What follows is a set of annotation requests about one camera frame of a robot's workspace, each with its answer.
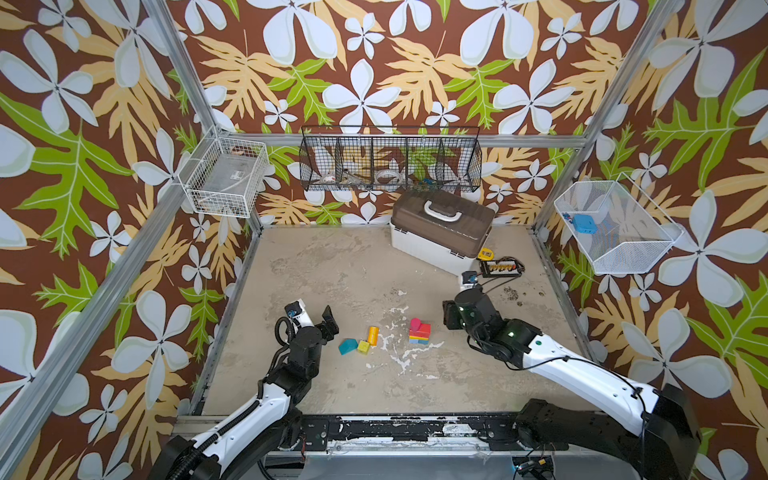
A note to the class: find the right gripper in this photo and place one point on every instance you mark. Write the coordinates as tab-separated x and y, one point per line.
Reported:
455	313

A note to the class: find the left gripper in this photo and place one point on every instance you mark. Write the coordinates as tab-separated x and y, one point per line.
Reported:
327	334

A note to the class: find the orange supermarket block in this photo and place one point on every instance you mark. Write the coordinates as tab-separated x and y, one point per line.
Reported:
373	334

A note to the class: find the red rectangular block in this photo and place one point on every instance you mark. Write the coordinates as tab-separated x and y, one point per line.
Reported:
424	331

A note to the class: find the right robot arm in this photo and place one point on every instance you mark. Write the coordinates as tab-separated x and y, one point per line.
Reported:
654	430

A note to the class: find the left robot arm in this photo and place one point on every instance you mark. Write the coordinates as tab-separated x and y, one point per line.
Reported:
269	419

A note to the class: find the teal roof block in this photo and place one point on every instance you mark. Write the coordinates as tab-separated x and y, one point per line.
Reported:
347	346

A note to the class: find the yellow tape measure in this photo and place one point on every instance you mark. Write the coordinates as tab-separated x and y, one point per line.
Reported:
486	254

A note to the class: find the white toolbox brown lid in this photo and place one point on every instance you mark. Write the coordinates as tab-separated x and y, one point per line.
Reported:
440	228

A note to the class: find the blue object in basket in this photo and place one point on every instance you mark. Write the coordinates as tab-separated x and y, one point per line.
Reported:
584	224

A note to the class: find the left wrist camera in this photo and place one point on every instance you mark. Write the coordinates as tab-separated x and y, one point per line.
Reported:
297	314

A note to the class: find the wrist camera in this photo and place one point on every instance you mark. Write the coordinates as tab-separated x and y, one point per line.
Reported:
468	280
297	314

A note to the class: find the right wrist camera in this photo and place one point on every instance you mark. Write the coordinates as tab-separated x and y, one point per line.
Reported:
468	280

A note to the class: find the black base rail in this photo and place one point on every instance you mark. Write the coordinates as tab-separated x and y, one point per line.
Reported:
483	431

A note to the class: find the white wire basket right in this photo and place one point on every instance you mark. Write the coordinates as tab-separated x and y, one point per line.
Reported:
634	232

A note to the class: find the white wire basket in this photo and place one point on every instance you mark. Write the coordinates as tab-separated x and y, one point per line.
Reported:
223	176
634	232

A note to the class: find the black wire basket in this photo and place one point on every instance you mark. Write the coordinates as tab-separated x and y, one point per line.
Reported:
390	158

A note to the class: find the white wire basket left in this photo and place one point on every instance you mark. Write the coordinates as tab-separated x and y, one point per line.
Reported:
223	176

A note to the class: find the aluminium frame post left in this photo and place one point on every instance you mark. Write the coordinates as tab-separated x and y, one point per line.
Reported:
199	105

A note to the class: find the aluminium frame post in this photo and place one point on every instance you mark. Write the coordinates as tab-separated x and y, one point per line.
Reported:
199	105
651	30

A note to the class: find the aluminium frame post right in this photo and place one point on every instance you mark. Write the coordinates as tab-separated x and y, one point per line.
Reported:
651	30

